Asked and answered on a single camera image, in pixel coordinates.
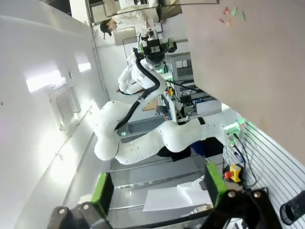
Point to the grey metal bin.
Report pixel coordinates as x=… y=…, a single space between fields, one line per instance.
x=143 y=125

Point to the white paper sheet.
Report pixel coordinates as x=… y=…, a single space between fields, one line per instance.
x=166 y=198

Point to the ceiling air conditioner vent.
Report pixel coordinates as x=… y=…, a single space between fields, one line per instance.
x=64 y=107

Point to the white slotted mounting plate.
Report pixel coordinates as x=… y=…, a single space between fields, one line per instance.
x=274 y=162

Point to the yellow emergency stop button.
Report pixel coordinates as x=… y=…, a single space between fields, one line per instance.
x=234 y=173

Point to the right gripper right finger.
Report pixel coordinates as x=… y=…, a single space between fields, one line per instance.
x=238 y=210

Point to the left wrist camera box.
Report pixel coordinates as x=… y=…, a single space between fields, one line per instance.
x=151 y=33

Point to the ceiling light panel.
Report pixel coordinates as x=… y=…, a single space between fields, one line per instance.
x=45 y=80
x=83 y=61

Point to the person in white clothes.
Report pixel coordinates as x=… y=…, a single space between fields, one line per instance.
x=128 y=16

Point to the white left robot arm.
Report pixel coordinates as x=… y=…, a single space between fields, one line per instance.
x=181 y=136

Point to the black mesh cup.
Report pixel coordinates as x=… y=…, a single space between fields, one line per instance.
x=293 y=211

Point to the small green paper scrap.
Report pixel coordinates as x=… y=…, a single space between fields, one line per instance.
x=243 y=15

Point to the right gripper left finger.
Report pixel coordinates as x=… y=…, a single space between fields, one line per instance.
x=102 y=195

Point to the aluminium equipment rack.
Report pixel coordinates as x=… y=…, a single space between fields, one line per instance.
x=186 y=69

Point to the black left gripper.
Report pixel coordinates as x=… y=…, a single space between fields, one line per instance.
x=155 y=52

